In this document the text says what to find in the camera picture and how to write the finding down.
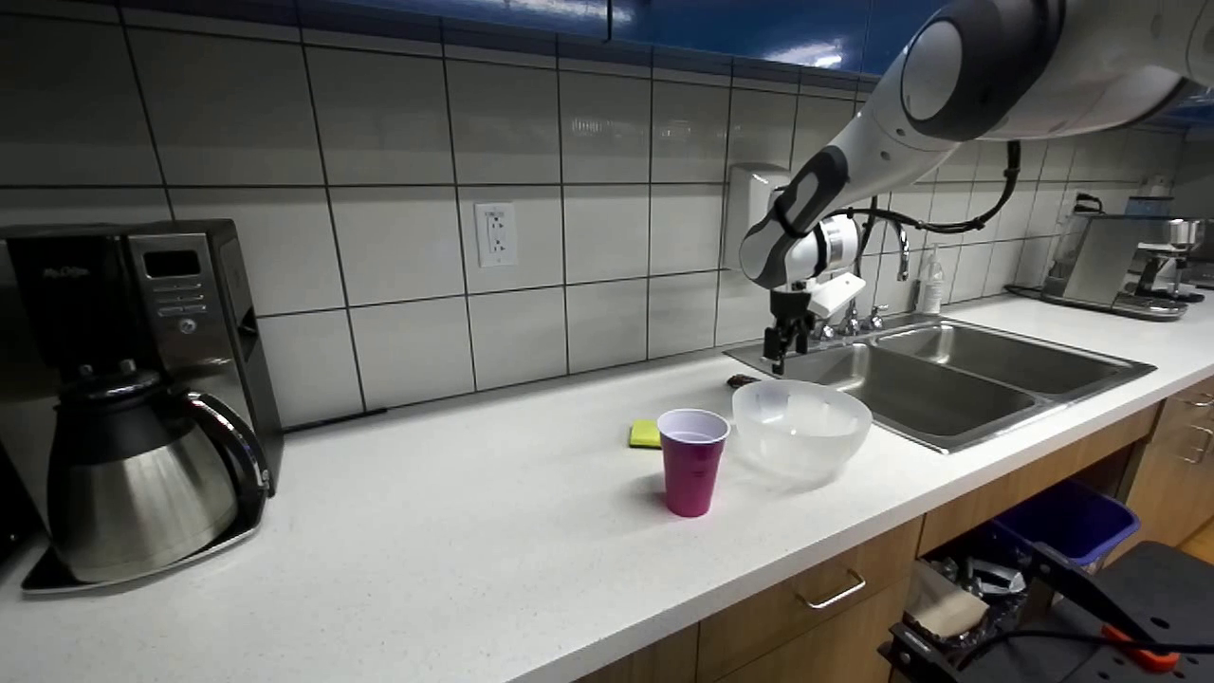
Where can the purple plastic cup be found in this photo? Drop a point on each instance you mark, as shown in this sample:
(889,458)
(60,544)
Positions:
(691,476)

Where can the blue wall cabinet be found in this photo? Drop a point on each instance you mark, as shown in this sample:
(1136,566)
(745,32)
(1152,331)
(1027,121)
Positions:
(506,19)

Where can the orange black clamp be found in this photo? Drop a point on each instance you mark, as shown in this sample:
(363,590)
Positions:
(1138,649)

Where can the steel espresso machine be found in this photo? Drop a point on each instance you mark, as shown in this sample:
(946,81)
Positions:
(1122,261)

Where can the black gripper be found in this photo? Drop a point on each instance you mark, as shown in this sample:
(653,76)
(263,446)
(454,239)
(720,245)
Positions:
(796,305)

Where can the yellow sponge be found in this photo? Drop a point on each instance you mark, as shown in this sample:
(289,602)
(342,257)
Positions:
(644,434)

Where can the white wall outlet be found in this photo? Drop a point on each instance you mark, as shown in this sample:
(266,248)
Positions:
(498,237)

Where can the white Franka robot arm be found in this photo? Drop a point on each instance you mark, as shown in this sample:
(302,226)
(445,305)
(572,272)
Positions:
(998,61)

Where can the black coffee maker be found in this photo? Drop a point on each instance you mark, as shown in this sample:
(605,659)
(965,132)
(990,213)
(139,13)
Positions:
(176,305)

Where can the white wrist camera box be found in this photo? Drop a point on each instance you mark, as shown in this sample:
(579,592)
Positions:
(837,293)

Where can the stainless steel double sink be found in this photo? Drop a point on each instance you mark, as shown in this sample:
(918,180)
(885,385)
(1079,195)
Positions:
(987,382)

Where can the steel coffee carafe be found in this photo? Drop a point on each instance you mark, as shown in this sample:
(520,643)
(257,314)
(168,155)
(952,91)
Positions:
(139,489)

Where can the wooden base cabinet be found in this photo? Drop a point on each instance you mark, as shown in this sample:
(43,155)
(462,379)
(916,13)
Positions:
(782,621)

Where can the chrome faucet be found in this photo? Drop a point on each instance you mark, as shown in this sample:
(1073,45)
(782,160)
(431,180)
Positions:
(899,252)

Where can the clear plastic bowl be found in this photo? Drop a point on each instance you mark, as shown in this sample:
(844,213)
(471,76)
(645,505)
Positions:
(808,439)

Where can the clear soap bottle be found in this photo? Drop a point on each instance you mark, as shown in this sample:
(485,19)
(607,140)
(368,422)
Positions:
(932,293)

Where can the blue plastic bin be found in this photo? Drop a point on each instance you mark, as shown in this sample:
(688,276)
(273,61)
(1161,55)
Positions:
(1069,523)

